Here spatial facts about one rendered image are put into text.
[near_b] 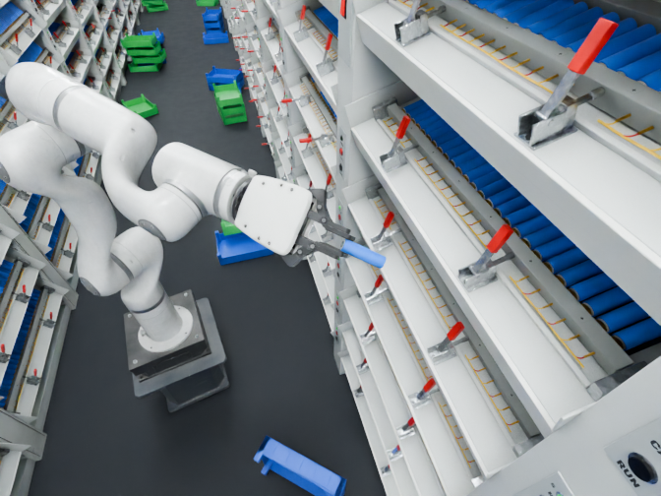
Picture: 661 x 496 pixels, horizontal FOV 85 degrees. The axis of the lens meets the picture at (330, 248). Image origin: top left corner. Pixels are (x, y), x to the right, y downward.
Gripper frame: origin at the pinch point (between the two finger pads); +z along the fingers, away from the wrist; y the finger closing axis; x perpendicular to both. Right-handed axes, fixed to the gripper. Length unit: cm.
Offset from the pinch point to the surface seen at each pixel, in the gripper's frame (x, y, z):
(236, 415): -84, 85, -34
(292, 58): -66, -49, -62
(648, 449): 17.4, 3.4, 32.0
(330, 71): -36, -37, -30
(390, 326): -39.7, 14.9, 9.2
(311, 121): -58, -29, -41
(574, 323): 5.0, -2.7, 28.7
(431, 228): -6.0, -7.2, 10.7
